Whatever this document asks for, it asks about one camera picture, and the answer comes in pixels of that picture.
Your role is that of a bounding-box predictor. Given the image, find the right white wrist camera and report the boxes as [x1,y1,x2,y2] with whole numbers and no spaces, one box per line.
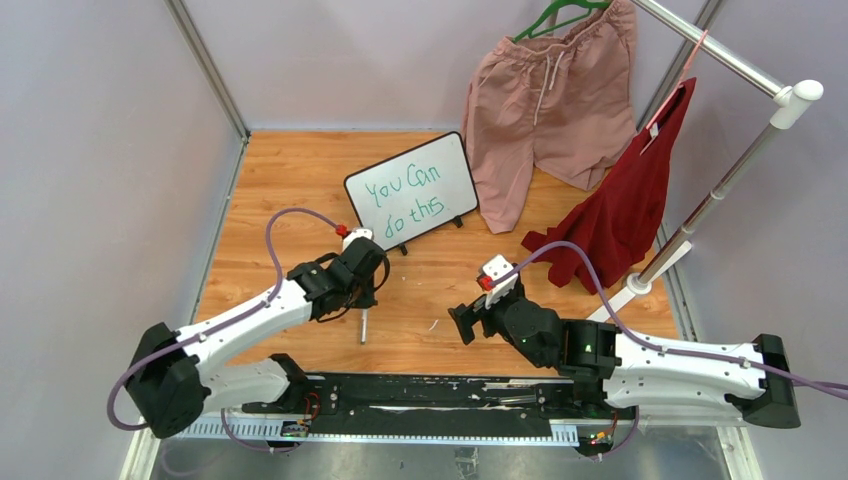
[477,254,520,309]

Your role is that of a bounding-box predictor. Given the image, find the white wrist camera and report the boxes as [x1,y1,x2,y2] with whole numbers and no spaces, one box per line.
[335,224,374,251]
[477,254,520,309]

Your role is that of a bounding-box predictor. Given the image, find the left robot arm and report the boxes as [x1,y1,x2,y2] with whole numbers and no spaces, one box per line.
[119,237,389,439]

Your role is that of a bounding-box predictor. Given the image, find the green whiteboard marker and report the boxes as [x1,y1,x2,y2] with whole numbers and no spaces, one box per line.
[359,309,369,345]

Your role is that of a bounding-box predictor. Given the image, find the small black-framed whiteboard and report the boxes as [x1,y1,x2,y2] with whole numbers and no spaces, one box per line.
[343,131,479,251]

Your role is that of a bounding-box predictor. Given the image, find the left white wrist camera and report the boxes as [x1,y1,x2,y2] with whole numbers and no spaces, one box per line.
[335,224,374,251]

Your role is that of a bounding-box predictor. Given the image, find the dark red garment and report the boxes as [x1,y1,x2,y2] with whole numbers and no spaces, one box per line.
[521,77,697,289]

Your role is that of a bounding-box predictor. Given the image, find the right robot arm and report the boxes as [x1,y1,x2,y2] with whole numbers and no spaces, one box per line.
[448,285,801,429]

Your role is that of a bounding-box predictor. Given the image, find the pink clothes hanger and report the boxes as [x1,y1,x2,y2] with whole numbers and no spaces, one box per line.
[640,29,709,154]

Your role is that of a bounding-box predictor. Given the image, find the green clothes hanger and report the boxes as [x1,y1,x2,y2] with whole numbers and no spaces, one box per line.
[512,0,611,43]

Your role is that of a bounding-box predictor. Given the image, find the purple cable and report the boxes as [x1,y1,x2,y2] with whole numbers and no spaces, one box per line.
[105,207,349,455]
[478,240,848,458]

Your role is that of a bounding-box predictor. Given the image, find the aluminium rail frame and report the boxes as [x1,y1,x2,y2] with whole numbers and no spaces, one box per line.
[119,370,763,480]

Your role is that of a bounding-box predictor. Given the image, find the pink shorts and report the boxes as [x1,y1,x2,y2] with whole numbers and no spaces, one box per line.
[461,1,637,234]

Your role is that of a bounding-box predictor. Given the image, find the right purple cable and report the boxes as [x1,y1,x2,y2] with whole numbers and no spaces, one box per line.
[478,240,848,458]

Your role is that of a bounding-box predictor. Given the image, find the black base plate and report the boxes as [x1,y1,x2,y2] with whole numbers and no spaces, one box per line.
[242,372,635,443]

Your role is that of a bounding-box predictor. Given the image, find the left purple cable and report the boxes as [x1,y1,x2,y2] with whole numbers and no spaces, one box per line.
[105,207,349,455]

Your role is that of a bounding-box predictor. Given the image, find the metal clothes rack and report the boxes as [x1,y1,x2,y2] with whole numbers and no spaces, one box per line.
[592,1,824,322]

